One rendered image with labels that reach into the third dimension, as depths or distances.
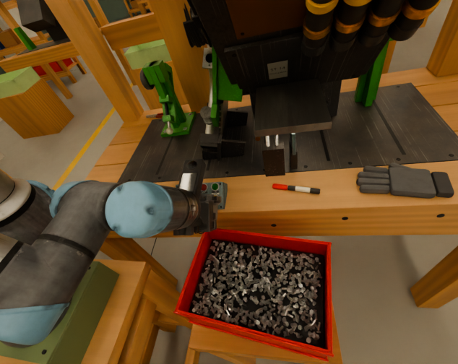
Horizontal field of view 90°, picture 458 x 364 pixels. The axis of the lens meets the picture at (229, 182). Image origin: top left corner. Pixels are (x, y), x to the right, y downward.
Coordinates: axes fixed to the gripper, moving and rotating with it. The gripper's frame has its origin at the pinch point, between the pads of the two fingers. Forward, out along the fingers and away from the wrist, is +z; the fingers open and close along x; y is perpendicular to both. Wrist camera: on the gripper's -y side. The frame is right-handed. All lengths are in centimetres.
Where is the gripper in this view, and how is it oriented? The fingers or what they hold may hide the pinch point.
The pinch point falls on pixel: (212, 200)
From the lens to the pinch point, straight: 63.6
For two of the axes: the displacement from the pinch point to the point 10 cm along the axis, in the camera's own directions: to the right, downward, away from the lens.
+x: 9.7, -0.7, -2.3
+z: 2.4, 1.0, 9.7
